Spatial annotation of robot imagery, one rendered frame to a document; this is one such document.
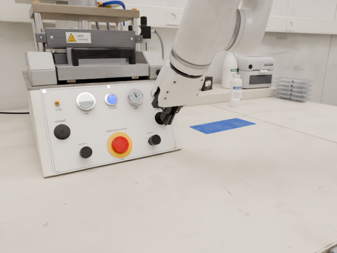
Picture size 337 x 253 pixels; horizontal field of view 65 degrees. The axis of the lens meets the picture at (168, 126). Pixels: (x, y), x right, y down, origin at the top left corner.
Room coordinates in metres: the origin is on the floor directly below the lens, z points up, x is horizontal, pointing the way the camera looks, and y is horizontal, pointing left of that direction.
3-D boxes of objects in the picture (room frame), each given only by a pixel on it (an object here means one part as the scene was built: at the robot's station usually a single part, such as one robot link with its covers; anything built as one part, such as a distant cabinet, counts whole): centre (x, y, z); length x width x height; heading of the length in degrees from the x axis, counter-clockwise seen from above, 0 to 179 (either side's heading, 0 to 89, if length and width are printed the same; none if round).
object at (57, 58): (0.81, 0.24, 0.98); 0.20 x 0.17 x 0.03; 119
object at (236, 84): (1.20, -0.31, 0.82); 0.05 x 0.05 x 0.14
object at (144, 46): (1.03, 0.11, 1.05); 0.15 x 0.05 x 0.15; 119
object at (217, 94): (1.43, -0.19, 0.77); 0.84 x 0.30 x 0.04; 118
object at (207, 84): (1.42, -0.19, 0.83); 0.09 x 0.06 x 0.07; 139
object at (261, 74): (1.57, -0.46, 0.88); 0.25 x 0.20 x 0.17; 22
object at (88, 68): (0.77, 0.22, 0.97); 0.30 x 0.22 x 0.08; 29
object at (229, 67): (1.49, -0.34, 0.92); 0.09 x 0.08 x 0.25; 49
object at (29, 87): (0.84, 0.26, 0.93); 0.46 x 0.35 x 0.01; 29
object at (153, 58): (0.81, 0.08, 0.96); 0.26 x 0.05 x 0.07; 29
